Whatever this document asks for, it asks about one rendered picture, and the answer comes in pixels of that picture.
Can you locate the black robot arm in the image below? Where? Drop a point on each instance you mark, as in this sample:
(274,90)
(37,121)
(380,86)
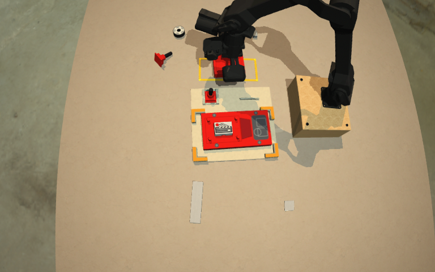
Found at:
(237,19)

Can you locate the black toy tyre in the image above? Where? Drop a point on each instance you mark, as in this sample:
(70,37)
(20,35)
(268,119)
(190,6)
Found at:
(179,31)

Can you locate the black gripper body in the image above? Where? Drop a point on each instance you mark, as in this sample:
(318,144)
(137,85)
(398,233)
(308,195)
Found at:
(234,72)

